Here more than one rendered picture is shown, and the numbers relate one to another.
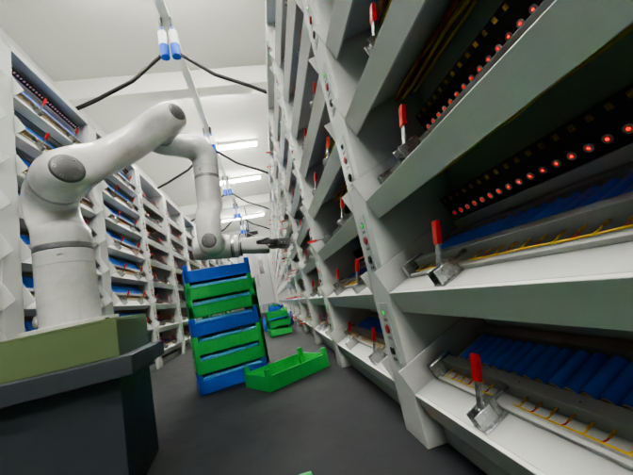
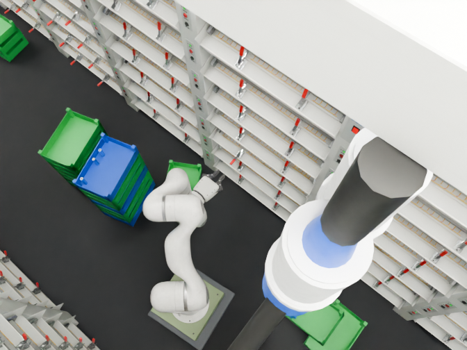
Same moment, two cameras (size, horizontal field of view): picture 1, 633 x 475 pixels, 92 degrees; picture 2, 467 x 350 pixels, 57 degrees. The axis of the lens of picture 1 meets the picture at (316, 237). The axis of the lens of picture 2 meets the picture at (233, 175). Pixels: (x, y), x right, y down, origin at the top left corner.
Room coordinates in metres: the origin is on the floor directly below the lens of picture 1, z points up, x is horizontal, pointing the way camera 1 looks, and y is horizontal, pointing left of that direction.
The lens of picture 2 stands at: (0.42, 0.57, 2.54)
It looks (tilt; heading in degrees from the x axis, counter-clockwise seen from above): 68 degrees down; 322
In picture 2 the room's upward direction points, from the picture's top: 2 degrees counter-clockwise
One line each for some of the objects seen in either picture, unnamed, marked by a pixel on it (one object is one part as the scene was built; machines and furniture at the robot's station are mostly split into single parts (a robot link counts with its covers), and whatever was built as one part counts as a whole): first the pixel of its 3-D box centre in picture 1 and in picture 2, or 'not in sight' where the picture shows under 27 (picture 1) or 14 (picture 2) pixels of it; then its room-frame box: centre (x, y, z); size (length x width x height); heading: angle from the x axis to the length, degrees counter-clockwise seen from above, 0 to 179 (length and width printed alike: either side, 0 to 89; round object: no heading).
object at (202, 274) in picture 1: (215, 272); (106, 167); (1.51, 0.53, 0.52); 0.30 x 0.20 x 0.08; 117
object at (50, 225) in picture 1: (56, 210); (175, 297); (0.74, 0.64, 0.67); 0.19 x 0.12 x 0.24; 52
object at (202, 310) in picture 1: (220, 304); (115, 178); (1.51, 0.53, 0.36); 0.30 x 0.20 x 0.08; 117
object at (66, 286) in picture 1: (68, 289); (187, 301); (0.73, 0.62, 0.46); 0.19 x 0.19 x 0.18
